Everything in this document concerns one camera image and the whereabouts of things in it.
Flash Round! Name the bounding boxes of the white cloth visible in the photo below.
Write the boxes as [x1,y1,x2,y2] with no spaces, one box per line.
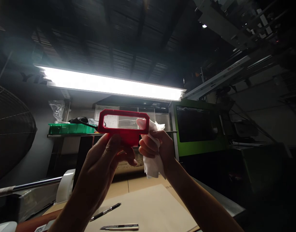
[136,118,167,179]

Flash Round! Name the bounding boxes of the green moulding machine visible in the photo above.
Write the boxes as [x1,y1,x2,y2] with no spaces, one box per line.
[171,98,232,160]

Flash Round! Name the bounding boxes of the wire fan guard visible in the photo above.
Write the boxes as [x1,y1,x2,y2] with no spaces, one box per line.
[0,82,38,184]

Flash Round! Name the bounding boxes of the fluorescent tube lamp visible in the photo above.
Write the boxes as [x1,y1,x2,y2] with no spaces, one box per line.
[33,63,187,102]

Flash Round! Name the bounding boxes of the metal rod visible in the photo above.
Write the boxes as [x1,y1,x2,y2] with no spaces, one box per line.
[0,176,63,197]

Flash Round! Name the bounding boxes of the black strap bundle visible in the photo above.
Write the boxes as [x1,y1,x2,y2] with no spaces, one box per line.
[68,116,98,129]

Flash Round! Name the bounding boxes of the red plastic frame with lens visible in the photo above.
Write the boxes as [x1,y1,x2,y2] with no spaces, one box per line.
[97,109,150,148]

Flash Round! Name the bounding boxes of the person's left hand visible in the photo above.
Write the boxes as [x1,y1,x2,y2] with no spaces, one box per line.
[82,132,138,190]

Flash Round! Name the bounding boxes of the clear plastic bag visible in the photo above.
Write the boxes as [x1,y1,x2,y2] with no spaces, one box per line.
[48,100,66,122]

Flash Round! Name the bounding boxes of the white tape roll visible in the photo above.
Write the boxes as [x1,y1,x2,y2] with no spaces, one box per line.
[55,169,76,204]

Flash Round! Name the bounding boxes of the utility knife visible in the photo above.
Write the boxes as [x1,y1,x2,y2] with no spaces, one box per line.
[100,224,140,231]

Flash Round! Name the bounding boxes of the person's right hand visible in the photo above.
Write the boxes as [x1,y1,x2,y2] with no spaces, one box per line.
[138,130,176,163]

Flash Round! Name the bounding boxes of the green plastic tray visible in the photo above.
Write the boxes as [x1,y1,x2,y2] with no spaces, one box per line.
[48,123,96,135]

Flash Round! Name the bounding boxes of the black pen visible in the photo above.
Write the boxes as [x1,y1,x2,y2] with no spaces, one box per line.
[89,202,122,222]

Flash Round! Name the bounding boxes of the brown cardboard sheet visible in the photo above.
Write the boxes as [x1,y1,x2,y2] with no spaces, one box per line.
[43,173,201,232]

